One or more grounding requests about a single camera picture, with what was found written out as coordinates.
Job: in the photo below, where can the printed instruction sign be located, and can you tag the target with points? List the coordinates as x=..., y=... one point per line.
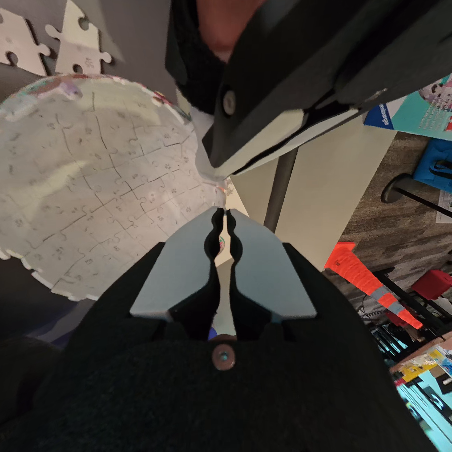
x=445, y=208

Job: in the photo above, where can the puzzle instruction sheet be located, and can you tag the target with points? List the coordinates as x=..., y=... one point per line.
x=236, y=201

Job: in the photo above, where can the colourful puzzle box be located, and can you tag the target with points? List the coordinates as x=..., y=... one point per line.
x=416, y=113

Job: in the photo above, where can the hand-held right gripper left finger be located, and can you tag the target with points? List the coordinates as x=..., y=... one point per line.
x=176, y=279

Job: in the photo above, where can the person's left hand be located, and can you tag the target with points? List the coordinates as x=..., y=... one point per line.
x=226, y=28

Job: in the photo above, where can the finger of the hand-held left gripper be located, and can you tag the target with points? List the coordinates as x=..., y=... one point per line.
x=275, y=130
x=328, y=123

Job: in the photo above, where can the blue tote bag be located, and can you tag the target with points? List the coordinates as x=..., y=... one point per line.
x=434, y=166

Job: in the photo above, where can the white puzzle piece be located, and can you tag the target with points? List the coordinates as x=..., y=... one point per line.
x=81, y=46
x=21, y=46

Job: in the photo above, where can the red plastic bin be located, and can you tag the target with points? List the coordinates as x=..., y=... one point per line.
x=430, y=284

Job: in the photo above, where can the wooden top table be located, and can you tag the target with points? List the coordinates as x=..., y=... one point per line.
x=416, y=356

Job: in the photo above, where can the colourful puzzle ball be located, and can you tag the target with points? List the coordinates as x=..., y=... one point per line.
x=88, y=176

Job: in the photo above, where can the orange traffic cone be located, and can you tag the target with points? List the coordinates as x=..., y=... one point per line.
x=360, y=275

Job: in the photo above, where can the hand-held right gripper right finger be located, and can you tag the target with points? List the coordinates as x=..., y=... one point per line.
x=272, y=282

